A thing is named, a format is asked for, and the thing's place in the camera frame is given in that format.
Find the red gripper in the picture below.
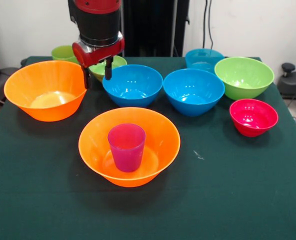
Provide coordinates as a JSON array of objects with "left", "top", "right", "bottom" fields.
[{"left": 71, "top": 31, "right": 126, "bottom": 90}]

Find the small green plastic bowl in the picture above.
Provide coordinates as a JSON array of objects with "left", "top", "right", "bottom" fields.
[{"left": 88, "top": 55, "right": 128, "bottom": 83}]

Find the black hanging cable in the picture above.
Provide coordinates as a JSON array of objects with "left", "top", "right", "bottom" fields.
[{"left": 204, "top": 0, "right": 214, "bottom": 51}]

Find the purple plastic cup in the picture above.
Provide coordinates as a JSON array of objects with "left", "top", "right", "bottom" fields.
[{"left": 107, "top": 123, "right": 147, "bottom": 173}]

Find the small translucent blue bowl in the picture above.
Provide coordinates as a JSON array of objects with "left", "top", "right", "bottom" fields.
[{"left": 184, "top": 48, "right": 225, "bottom": 74}]

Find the blue plastic bowl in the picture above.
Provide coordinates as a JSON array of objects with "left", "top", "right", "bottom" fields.
[
  {"left": 102, "top": 64, "right": 164, "bottom": 109},
  {"left": 162, "top": 68, "right": 226, "bottom": 118}
]

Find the large green plastic bowl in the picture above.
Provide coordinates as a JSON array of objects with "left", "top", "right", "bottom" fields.
[{"left": 214, "top": 56, "right": 275, "bottom": 101}]

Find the black stand base with knob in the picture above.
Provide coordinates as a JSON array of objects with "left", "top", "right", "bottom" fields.
[{"left": 277, "top": 62, "right": 296, "bottom": 101}]

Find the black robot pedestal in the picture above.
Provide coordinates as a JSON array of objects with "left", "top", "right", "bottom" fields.
[{"left": 119, "top": 0, "right": 191, "bottom": 58}]

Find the small pink plastic bowl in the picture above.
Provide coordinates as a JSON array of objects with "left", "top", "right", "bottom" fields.
[{"left": 229, "top": 98, "right": 279, "bottom": 138}]

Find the green plastic cup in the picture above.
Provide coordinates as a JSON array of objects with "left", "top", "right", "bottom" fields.
[{"left": 50, "top": 45, "right": 79, "bottom": 65}]

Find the dark green table cloth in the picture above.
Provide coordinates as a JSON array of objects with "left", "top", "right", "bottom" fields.
[{"left": 0, "top": 55, "right": 296, "bottom": 240}]

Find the large orange plastic bowl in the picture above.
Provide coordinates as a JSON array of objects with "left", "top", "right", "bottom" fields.
[
  {"left": 3, "top": 60, "right": 92, "bottom": 123},
  {"left": 78, "top": 106, "right": 182, "bottom": 188}
]

